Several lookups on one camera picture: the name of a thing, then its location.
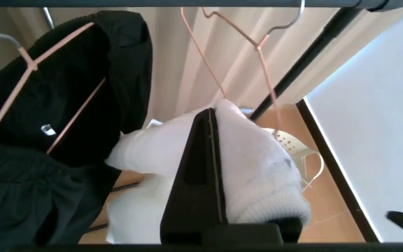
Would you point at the white laundry basket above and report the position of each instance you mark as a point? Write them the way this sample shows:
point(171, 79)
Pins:
point(303, 154)

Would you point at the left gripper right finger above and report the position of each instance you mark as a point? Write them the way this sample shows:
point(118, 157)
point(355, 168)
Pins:
point(292, 229)

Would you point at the white garment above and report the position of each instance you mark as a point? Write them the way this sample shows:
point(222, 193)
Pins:
point(250, 157)

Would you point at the black shorts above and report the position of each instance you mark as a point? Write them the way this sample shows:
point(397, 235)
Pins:
point(30, 192)

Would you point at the beige curtain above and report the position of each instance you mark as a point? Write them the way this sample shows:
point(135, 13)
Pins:
point(187, 70)

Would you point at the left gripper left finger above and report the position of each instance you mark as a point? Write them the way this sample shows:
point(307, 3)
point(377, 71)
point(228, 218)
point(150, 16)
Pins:
point(191, 210)

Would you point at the pink clothes hanger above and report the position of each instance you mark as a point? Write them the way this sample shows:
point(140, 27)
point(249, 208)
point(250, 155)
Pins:
point(26, 70)
point(262, 38)

